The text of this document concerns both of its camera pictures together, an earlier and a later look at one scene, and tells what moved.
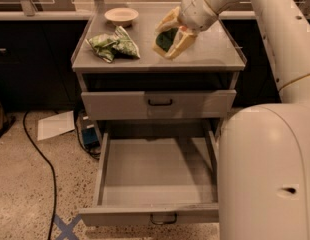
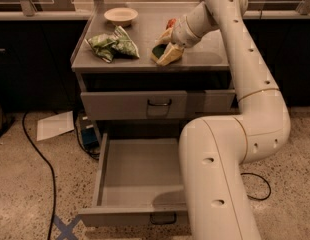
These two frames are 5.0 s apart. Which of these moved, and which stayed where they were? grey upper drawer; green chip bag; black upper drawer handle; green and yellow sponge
Moved: green and yellow sponge
Stayed: black upper drawer handle; grey upper drawer; green chip bag
